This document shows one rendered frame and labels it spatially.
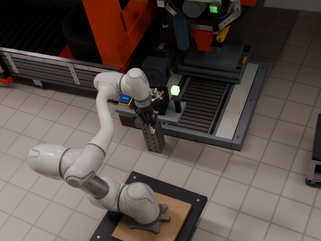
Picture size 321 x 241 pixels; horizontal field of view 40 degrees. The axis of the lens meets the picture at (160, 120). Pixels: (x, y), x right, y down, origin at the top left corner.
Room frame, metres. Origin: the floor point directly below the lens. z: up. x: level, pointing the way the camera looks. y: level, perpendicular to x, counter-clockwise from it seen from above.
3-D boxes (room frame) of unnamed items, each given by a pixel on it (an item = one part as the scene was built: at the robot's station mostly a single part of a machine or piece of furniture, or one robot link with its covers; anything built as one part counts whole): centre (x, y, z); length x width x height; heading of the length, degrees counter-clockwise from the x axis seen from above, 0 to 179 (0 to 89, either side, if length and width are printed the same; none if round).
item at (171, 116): (1.96, 0.04, 0.44); 0.43 x 0.17 x 0.03; 58
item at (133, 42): (2.69, 0.02, 0.69); 0.52 x 0.17 x 0.35; 148
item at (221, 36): (2.48, -0.59, 0.51); 0.29 x 0.06 x 0.06; 148
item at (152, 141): (1.98, 0.07, 0.21); 0.10 x 0.10 x 0.42; 58
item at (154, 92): (1.95, 0.03, 0.51); 0.20 x 0.14 x 0.13; 67
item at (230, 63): (2.60, -0.53, 0.32); 0.40 x 0.30 x 0.28; 58
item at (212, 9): (2.20, -0.47, 0.93); 0.09 x 0.05 x 0.05; 148
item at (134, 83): (1.61, 0.08, 1.00); 0.13 x 0.11 x 0.16; 60
